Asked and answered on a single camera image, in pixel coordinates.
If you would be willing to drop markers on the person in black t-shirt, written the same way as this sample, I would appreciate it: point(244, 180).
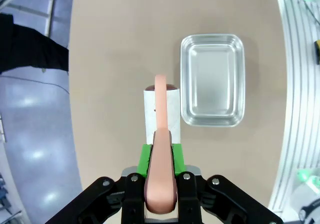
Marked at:
point(25, 46)

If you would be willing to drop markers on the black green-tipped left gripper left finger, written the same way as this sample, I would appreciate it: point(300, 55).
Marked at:
point(135, 196)

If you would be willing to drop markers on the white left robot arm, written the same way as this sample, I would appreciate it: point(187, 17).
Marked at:
point(310, 186)

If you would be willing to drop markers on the lint roller with peach frame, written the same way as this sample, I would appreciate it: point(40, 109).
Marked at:
point(160, 109)

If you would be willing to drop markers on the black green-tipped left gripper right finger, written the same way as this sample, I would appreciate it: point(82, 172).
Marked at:
point(187, 196)

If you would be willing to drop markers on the rectangular metal tin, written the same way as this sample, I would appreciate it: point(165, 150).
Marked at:
point(212, 84)

